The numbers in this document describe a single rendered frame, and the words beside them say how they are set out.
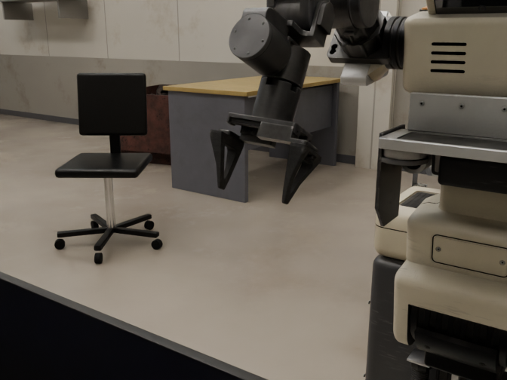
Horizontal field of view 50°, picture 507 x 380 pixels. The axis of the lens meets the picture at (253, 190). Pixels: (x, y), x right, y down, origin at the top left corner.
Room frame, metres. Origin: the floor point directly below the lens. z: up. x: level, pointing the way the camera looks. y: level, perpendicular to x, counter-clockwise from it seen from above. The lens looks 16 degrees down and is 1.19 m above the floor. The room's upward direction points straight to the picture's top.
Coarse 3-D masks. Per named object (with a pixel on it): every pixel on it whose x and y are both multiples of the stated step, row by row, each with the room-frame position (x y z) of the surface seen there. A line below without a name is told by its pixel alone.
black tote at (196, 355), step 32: (0, 288) 0.27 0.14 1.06; (32, 288) 0.26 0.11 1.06; (0, 320) 0.27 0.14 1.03; (32, 320) 0.26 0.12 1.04; (64, 320) 0.24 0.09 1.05; (96, 320) 0.23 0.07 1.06; (0, 352) 0.28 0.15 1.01; (32, 352) 0.26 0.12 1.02; (64, 352) 0.24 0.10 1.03; (96, 352) 0.23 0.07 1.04; (128, 352) 0.22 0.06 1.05; (160, 352) 0.20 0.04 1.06; (192, 352) 0.20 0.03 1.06
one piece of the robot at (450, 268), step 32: (384, 32) 0.92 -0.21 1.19; (416, 32) 0.88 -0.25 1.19; (448, 32) 0.85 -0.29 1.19; (480, 32) 0.83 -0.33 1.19; (416, 64) 0.88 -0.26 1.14; (448, 64) 0.86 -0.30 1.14; (480, 64) 0.83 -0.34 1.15; (448, 192) 0.87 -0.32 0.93; (480, 192) 0.85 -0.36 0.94; (416, 224) 0.87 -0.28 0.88; (448, 224) 0.85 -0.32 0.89; (480, 224) 0.84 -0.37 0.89; (416, 256) 0.88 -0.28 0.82; (448, 256) 0.85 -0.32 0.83; (480, 256) 0.82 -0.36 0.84; (416, 288) 0.83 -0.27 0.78; (448, 288) 0.81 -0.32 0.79; (480, 288) 0.79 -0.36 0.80; (480, 320) 0.78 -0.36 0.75
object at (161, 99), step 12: (168, 84) 6.01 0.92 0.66; (156, 96) 4.96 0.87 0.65; (156, 108) 4.96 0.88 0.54; (168, 108) 4.92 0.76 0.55; (156, 120) 4.96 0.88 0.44; (168, 120) 4.92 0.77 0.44; (156, 132) 4.97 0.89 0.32; (168, 132) 4.92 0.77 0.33; (132, 144) 5.06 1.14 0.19; (144, 144) 5.02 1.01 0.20; (156, 144) 4.97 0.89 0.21; (168, 144) 4.92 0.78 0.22; (156, 156) 5.08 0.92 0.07; (168, 156) 5.04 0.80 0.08
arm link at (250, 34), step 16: (256, 16) 0.69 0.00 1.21; (272, 16) 0.69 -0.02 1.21; (320, 16) 0.74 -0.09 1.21; (240, 32) 0.69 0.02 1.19; (256, 32) 0.68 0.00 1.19; (272, 32) 0.68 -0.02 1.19; (288, 32) 0.74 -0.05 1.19; (304, 32) 0.74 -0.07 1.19; (320, 32) 0.75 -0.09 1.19; (240, 48) 0.68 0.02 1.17; (256, 48) 0.67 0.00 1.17; (272, 48) 0.68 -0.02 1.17; (288, 48) 0.71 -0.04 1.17; (256, 64) 0.68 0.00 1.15; (272, 64) 0.69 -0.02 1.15
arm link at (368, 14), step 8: (352, 0) 0.83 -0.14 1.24; (360, 0) 0.83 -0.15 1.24; (368, 0) 0.85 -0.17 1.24; (376, 0) 0.88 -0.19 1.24; (352, 8) 0.83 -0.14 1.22; (360, 8) 0.83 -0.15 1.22; (368, 8) 0.85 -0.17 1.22; (376, 8) 0.88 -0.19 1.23; (352, 16) 0.84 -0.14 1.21; (360, 16) 0.83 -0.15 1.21; (368, 16) 0.85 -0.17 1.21; (376, 16) 0.88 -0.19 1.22; (360, 24) 0.84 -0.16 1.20; (368, 24) 0.86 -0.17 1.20
